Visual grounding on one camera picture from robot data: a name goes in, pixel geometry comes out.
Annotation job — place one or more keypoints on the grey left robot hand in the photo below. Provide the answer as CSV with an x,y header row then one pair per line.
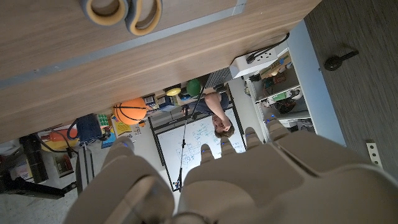
x,y
280,186

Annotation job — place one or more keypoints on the white door hinge plate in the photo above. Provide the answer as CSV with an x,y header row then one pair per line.
x,y
373,154

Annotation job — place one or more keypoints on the white shelf cabinet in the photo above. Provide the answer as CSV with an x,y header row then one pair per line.
x,y
314,93

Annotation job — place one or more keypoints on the thin grey pole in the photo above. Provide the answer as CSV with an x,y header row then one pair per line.
x,y
183,146

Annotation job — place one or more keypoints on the person in dark polo shirt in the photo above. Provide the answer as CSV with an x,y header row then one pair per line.
x,y
214,102

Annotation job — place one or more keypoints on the white power strip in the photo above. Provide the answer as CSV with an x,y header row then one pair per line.
x,y
242,65

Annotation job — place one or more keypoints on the green ball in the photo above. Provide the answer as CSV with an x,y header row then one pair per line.
x,y
193,87

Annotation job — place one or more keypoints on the black floor object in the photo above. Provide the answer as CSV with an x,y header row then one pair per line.
x,y
332,63

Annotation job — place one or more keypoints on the orange basketball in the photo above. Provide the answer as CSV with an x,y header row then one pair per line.
x,y
130,111

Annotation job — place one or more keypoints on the rubik's cube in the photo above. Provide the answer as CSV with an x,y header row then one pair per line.
x,y
103,120

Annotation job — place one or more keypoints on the dark blue mug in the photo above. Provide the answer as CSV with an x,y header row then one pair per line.
x,y
88,129

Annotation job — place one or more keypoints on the whiteboard with black frame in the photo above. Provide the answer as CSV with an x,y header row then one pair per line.
x,y
199,133

